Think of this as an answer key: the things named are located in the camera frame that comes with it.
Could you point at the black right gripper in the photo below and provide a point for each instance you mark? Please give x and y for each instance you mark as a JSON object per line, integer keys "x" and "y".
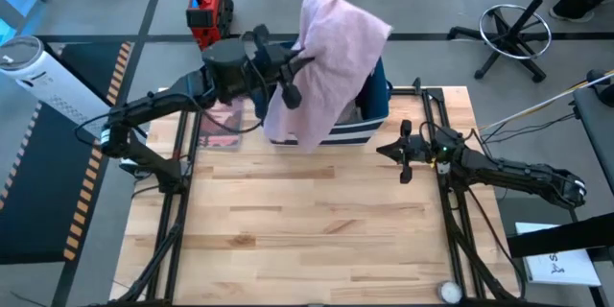
{"x": 417, "y": 151}

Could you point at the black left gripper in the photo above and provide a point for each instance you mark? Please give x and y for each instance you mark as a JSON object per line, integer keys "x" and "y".
{"x": 273, "y": 62}

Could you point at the light pink heathered shirt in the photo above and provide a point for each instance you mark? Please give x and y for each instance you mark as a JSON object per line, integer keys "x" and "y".
{"x": 331, "y": 57}

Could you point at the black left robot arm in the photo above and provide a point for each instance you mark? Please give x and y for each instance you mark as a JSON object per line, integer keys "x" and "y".
{"x": 144, "y": 105}

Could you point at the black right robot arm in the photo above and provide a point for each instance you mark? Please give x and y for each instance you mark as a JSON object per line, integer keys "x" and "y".
{"x": 518, "y": 175}

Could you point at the navy white striped fabric basket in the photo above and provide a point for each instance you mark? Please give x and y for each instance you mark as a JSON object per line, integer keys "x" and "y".
{"x": 379, "y": 96}

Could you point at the pink printed magazine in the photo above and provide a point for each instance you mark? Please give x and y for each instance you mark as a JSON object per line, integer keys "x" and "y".
{"x": 220, "y": 127}

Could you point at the red black tool case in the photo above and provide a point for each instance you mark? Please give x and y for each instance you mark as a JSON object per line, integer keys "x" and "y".
{"x": 211, "y": 5}

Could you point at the white round disc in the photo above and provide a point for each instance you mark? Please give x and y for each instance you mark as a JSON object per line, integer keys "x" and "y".
{"x": 451, "y": 292}

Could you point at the long yellow white rod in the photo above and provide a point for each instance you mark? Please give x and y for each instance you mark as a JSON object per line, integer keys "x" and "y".
{"x": 547, "y": 101}

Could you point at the black office chair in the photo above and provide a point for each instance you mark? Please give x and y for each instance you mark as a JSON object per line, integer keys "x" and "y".
{"x": 508, "y": 33}

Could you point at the black slanted beam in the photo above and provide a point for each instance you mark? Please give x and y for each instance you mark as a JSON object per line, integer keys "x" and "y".
{"x": 561, "y": 237}

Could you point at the white paper sheet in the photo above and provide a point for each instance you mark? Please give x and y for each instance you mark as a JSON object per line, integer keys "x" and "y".
{"x": 561, "y": 268}

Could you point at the dark side table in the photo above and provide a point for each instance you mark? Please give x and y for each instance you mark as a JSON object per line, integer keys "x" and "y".
{"x": 597, "y": 129}

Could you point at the person's shoe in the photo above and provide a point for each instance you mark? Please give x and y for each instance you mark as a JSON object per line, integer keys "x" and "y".
{"x": 573, "y": 12}

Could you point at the white tower fan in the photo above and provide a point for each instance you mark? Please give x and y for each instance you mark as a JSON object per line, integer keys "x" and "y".
{"x": 48, "y": 81}

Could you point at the black floor mat striped edge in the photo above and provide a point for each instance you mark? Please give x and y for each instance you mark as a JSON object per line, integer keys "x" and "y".
{"x": 33, "y": 192}

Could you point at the black metal table frame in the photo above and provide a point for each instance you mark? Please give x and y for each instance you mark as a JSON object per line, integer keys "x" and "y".
{"x": 434, "y": 93}

